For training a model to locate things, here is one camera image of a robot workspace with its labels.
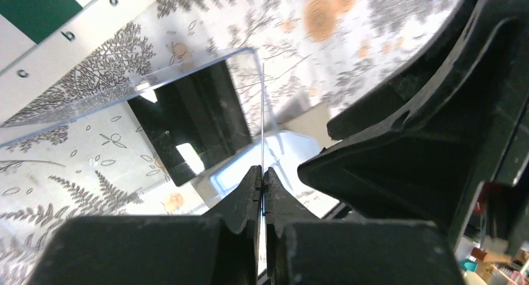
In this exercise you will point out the floral tablecloth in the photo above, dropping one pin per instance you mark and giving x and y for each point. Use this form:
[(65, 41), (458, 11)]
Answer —
[(319, 57)]

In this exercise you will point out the clear acrylic card box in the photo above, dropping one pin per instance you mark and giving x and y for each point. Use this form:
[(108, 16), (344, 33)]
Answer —
[(144, 87)]

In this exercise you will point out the beige leather card holder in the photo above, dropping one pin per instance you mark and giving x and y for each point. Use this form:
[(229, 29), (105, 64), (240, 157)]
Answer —
[(295, 141)]

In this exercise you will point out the black credit card stack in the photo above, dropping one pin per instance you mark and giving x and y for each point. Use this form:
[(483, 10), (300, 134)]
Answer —
[(195, 122)]

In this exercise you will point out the green white chessboard mat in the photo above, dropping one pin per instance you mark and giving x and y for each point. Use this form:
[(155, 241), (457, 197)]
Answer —
[(41, 40)]

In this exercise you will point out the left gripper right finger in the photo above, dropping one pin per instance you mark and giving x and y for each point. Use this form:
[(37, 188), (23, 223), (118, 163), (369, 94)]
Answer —
[(304, 249)]

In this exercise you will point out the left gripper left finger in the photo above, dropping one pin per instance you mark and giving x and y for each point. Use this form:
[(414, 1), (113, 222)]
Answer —
[(217, 247)]

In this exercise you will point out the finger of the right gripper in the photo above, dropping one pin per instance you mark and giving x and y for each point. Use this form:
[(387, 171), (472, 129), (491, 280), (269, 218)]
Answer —
[(465, 129)]

